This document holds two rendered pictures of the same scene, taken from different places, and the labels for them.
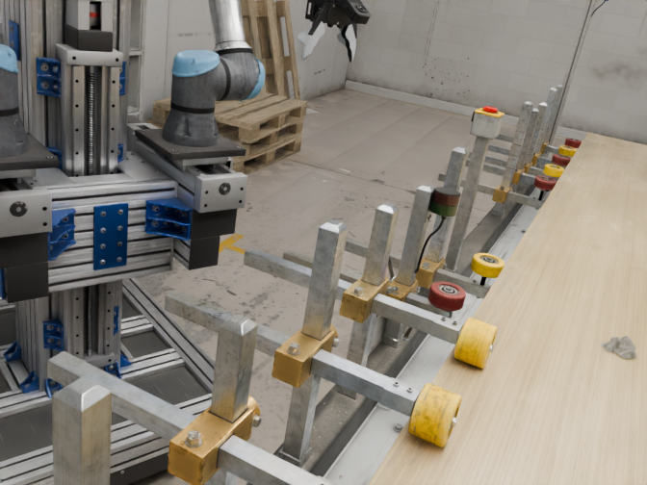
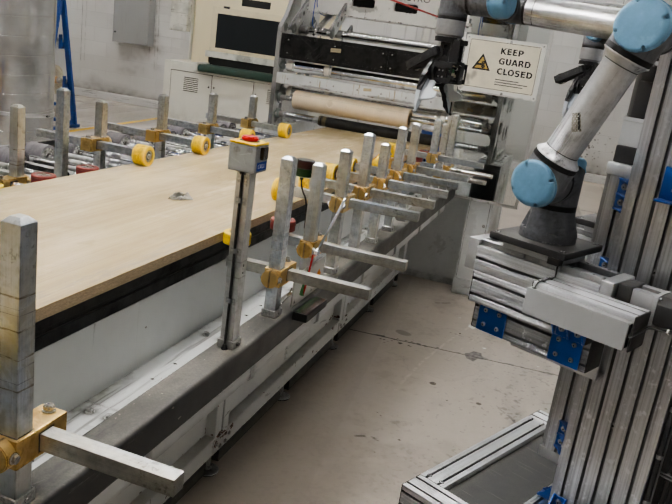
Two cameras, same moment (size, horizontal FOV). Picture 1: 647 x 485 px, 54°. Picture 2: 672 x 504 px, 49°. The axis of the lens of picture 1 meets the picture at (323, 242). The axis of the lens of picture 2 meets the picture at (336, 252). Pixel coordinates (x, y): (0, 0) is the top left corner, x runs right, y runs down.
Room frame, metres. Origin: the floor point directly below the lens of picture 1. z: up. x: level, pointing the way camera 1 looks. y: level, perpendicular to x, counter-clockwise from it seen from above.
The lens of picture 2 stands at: (3.55, -0.35, 1.47)
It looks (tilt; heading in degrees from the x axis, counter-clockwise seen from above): 16 degrees down; 174
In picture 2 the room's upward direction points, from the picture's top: 8 degrees clockwise
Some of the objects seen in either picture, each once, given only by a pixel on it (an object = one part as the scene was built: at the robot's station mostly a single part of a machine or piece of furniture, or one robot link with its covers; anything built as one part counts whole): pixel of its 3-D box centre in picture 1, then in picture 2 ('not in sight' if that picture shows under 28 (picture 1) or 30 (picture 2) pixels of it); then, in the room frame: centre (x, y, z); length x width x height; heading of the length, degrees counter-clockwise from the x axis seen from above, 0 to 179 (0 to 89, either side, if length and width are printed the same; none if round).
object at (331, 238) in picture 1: (311, 354); (360, 197); (0.90, -0.01, 0.93); 0.04 x 0.04 x 0.48; 67
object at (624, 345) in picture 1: (623, 344); (179, 194); (1.14, -0.64, 0.91); 0.09 x 0.07 x 0.02; 133
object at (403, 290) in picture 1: (401, 293); (310, 245); (1.34, -0.20, 0.85); 0.14 x 0.06 x 0.05; 157
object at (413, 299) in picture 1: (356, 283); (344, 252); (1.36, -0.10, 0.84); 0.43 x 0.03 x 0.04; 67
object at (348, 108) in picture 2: not in sight; (380, 114); (-1.25, 0.31, 1.05); 1.43 x 0.12 x 0.12; 67
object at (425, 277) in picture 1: (429, 269); (278, 273); (1.57, -0.30, 0.82); 0.14 x 0.06 x 0.05; 157
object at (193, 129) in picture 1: (192, 120); (550, 220); (1.67, 0.41, 1.09); 0.15 x 0.15 x 0.10
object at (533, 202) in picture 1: (489, 191); (59, 443); (2.49, -0.63, 0.80); 0.44 x 0.03 x 0.04; 67
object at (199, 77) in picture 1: (196, 77); (559, 177); (1.68, 0.40, 1.21); 0.13 x 0.12 x 0.14; 140
